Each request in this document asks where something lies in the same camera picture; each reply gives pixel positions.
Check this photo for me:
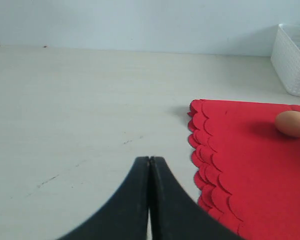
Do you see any red scalloped table cloth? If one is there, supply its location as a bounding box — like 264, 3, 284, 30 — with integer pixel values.
188, 99, 300, 240

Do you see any brown egg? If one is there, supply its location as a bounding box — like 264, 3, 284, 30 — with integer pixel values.
274, 110, 300, 138

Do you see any white woven plastic basket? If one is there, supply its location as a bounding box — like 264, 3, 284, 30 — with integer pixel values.
270, 24, 300, 97

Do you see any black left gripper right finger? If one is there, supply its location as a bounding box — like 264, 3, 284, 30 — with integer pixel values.
149, 156, 241, 240

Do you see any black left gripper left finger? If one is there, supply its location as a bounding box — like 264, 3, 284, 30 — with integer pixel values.
60, 156, 150, 240

